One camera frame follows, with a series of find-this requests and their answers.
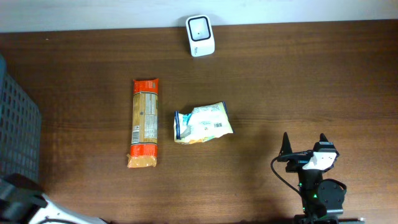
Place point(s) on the orange spaghetti packet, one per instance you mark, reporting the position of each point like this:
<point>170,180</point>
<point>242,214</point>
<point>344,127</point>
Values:
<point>144,139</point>

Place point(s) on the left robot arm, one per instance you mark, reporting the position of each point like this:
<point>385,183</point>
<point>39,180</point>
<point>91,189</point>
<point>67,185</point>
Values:
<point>23,201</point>

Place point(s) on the white barcode scanner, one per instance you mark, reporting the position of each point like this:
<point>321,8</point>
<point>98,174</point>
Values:
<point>200,35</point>

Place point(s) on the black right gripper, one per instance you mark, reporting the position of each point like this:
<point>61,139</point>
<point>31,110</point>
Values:
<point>300,156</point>

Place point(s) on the dark grey mesh basket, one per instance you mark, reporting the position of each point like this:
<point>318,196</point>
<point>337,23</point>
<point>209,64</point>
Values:
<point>20,129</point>

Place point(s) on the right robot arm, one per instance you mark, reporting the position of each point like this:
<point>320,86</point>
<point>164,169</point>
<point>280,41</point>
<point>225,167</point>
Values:
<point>322,199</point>

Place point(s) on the crumpled white yellow snack bag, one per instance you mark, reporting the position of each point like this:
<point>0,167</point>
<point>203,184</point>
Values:
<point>204,123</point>

